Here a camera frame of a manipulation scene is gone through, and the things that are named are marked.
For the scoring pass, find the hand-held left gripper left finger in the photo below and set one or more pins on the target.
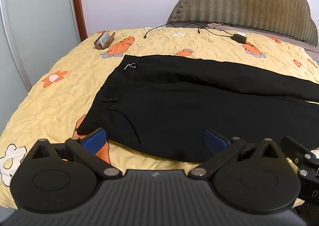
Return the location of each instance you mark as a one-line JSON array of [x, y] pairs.
[[94, 140]]

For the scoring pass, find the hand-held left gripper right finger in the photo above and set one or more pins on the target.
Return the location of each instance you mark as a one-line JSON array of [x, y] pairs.
[[216, 140]]

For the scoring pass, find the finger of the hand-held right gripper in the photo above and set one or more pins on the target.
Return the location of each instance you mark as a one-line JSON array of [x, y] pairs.
[[295, 147]]

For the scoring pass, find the black pants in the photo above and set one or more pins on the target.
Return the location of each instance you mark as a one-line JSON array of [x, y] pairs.
[[189, 106]]

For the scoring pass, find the yellow floral bedspread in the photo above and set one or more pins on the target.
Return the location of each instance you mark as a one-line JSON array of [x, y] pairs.
[[62, 91]]

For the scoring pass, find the grey phone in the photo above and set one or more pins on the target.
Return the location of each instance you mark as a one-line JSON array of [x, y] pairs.
[[102, 38]]

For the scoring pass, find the black power adapter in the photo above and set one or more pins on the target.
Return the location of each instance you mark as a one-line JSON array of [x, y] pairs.
[[239, 38]]

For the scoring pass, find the beige crumpled cloth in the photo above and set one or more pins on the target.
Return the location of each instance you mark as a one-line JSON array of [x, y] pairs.
[[216, 25]]

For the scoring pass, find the olive padded headboard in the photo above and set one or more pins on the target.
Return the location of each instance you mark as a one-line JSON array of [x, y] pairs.
[[244, 1]]

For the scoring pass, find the brown wooden door frame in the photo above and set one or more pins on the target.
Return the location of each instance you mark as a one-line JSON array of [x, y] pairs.
[[79, 4]]

